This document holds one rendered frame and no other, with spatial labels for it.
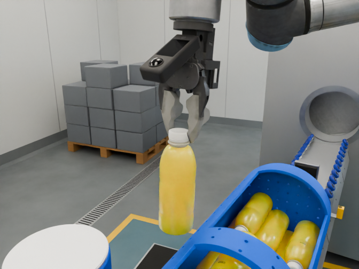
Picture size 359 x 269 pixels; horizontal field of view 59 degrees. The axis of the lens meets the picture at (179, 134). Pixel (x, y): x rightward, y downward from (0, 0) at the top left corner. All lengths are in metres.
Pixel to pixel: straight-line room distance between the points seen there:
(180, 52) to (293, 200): 0.69
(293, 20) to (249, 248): 0.43
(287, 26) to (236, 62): 4.80
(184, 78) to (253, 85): 4.87
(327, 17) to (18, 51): 4.20
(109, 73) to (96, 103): 0.44
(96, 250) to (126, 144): 3.19
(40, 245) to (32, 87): 3.81
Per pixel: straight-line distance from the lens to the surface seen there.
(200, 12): 0.55
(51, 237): 1.07
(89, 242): 1.01
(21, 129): 4.65
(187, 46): 0.54
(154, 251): 2.38
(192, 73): 0.56
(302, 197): 1.06
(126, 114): 3.97
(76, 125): 4.50
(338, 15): 0.67
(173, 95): 0.59
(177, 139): 0.57
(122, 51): 6.29
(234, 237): 0.67
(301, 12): 0.64
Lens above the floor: 1.63
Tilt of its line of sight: 18 degrees down
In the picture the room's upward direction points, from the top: straight up
